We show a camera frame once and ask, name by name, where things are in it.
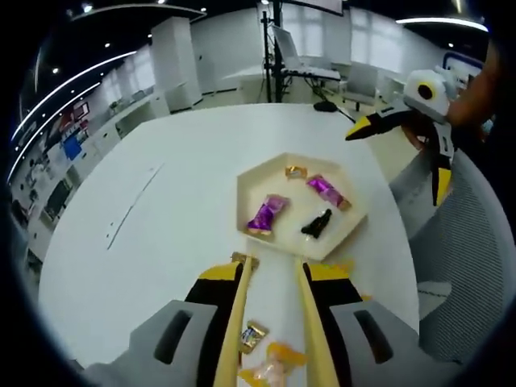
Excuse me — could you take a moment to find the blue framed sign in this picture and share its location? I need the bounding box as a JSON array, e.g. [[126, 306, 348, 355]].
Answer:
[[442, 50, 485, 88]]

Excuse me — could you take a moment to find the white square pillar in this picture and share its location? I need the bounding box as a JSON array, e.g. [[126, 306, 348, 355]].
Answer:
[[152, 15, 202, 114]]

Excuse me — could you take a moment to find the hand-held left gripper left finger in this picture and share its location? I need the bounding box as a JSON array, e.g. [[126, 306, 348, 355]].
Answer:
[[82, 260, 245, 387]]

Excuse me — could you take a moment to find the cream hexagonal container tray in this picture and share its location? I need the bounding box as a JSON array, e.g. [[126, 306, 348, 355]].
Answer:
[[235, 152, 369, 261]]

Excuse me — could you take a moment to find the grey mesh office chair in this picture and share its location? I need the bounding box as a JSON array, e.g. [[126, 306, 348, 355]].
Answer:
[[389, 151, 516, 364]]

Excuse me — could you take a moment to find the black tripod stand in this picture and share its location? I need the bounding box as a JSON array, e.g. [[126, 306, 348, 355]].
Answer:
[[260, 0, 292, 104]]

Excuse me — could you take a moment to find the white cabinet row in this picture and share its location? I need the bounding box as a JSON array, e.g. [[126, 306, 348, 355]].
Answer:
[[23, 94, 170, 259]]

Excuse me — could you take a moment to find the white tilted panel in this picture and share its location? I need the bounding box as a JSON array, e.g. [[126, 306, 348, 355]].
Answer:
[[270, 26, 302, 70]]

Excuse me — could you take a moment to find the blue box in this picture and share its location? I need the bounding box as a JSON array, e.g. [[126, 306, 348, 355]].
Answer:
[[63, 135, 82, 160]]

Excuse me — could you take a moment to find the small black food packet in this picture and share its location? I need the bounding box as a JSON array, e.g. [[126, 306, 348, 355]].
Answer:
[[300, 207, 334, 240]]

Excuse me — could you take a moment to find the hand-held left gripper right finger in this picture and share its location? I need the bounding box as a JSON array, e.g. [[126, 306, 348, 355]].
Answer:
[[302, 261, 463, 387]]

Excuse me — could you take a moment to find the purple food packet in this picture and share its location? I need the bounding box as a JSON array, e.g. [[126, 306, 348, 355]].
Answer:
[[246, 193, 293, 237], [305, 173, 353, 212]]

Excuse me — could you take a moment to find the small gold food packet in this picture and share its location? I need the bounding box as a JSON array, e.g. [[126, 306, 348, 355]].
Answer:
[[239, 319, 270, 356], [285, 164, 309, 181]]

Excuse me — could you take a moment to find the person's right hand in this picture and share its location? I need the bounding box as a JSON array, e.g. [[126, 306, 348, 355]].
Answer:
[[402, 121, 435, 152]]

